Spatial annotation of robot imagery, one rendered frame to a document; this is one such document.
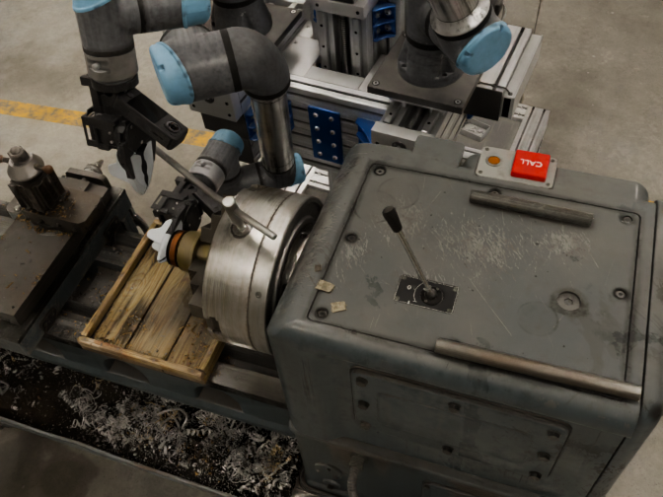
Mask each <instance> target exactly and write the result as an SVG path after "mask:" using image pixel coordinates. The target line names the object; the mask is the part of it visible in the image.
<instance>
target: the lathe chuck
mask: <svg viewBox="0 0 663 497"><path fill-rule="evenodd" d="M252 187H255V188H261V190H259V191H257V190H255V191H250V190H249V189H248V188H243V189H242V190H241V191H240V192H239V193H238V194H237V195H236V196H235V197H234V198H235V200H236V202H237V204H238V206H239V208H240V209H241V210H242V211H244V212H245V213H247V214H248V215H250V216H251V217H252V218H254V219H255V220H257V221H258V222H260V223H261V224H263V225H264V226H266V227H267V228H268V225H269V223H270V221H271V219H272V218H273V216H274V214H275V212H276V211H277V209H278V208H279V206H280V205H281V204H282V203H283V201H284V200H285V199H286V198H287V197H289V196H290V195H292V194H294V193H298V192H293V191H288V190H283V189H279V188H274V187H269V186H264V185H259V184H252ZM233 226H234V224H233V223H232V222H231V220H230V218H229V216H228V214H227V212H226V210H225V212H224V214H223V215H222V217H221V219H220V222H219V224H218V226H217V229H216V231H215V234H214V236H213V239H212V242H211V246H210V249H209V253H208V256H207V260H206V264H205V270H204V276H203V285H202V310H203V316H204V317H205V318H207V319H209V317H213V318H215V320H218V321H219V325H220V329H221V330H220V332H219V331H215V330H214V328H210V327H208V328H207V329H208V331H209V333H210V335H211V336H212V337H213V338H214V339H216V340H219V341H223V342H226V343H230V344H233V345H237V346H241V347H244V348H248V349H251V350H255V351H257V350H256V349H255V348H254V346H253V344H252V341H251V338H250V333H249V323H248V308H249V297H250V289H251V283H252V278H253V273H254V269H255V265H256V261H257V257H258V251H259V248H260V245H261V243H262V240H263V237H264V234H263V233H261V232H260V231H258V230H257V229H255V228H254V227H253V226H252V227H251V229H250V231H249V232H248V233H247V234H245V235H243V236H237V235H235V234H234V232H233Z"/></svg>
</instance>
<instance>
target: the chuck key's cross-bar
mask: <svg viewBox="0 0 663 497"><path fill-rule="evenodd" d="M156 154H157V155H158V156H159V157H161V158H162V159H163V160H164V161H166V162H167V163H168V164H169V165H170V166H172V167H173V168H174V169H175V170H177V171H178V172H179V173H180V174H182V175H183V176H184V177H185V178H187V179H188V180H189V181H191V182H192V183H193V184H194V185H196V186H197V187H198V188H199V189H201V190H202V191H203V192H204V193H206V194H207V195H208V196H209V197H211V198H212V199H213V200H215V201H216V202H218V203H219V204H221V205H222V200H223V199H224V198H223V197H222V196H220V195H219V194H217V193H216V192H215V191H213V190H212V189H211V188H209V187H208V186H207V185H206V184H204V183H203V182H202V181H201V180H199V179H198V178H197V177H196V176H194V175H193V174H192V173H191V172H189V171H188V170H187V169H186V168H184V167H183V166H182V165H181V164H179V163H178V162H177V161H176V160H174V159H173V158H172V157H171V156H169V155H168V154H167V153H166V152H164V151H163V150H162V149H161V148H159V147H158V146H157V145H156ZM222 206H223V205H222ZM233 213H234V214H235V215H237V216H238V217H239V218H241V219H242V220H244V221H245V222H247V223H248V224H250V225H251V226H253V227H254V228H255V229H257V230H258V231H260V232H261V233H263V234H264V235H266V236H267V237H269V238H270V239H271V240H273V241H274V240H275V239H276V238H277V235H276V234H275V233H274V232H272V231H271V230H269V228H267V227H266V226H264V225H263V224H261V223H260V222H258V221H257V220H255V219H254V218H252V217H251V216H250V215H248V214H247V213H245V212H244V211H242V210H241V209H239V208H238V207H237V208H236V209H235V210H234V211H233Z"/></svg>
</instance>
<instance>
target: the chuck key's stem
mask: <svg viewBox="0 0 663 497"><path fill-rule="evenodd" d="M222 205H223V206H224V208H225V210H226V212H227V214H228V216H229V218H230V220H231V222H232V223H233V224H234V225H236V226H237V229H238V230H239V231H241V232H243V231H244V230H245V229H246V228H247V226H245V224H244V220H242V219H241V218H239V217H238V216H237V215H235V214H234V213H233V211H234V210H235V209H236V208H237V207H238V208H239V206H238V204H237V202H236V200H235V198H234V197H233V196H226V197H225V198H224V199H223V200H222ZM239 209H240V208H239Z"/></svg>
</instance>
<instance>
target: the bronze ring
mask: <svg viewBox="0 0 663 497"><path fill-rule="evenodd" d="M200 235H201V232H198V231H194V230H190V231H184V230H176V231H175V232H173V234H172V235H171V237H170V238H169V241H168V244H167V249H166V258H167V262H168V263H169V264H170V265H172V266H174V267H178V268H179V269H180V270H182V271H186V272H188V268H189V267H190V265H191V264H192V262H193V261H194V260H195V259H199V260H203V261H206V260H207V256H208V253H209V249H210V246H211V244H209V243H205V242H202V241H201V240H200Z"/></svg>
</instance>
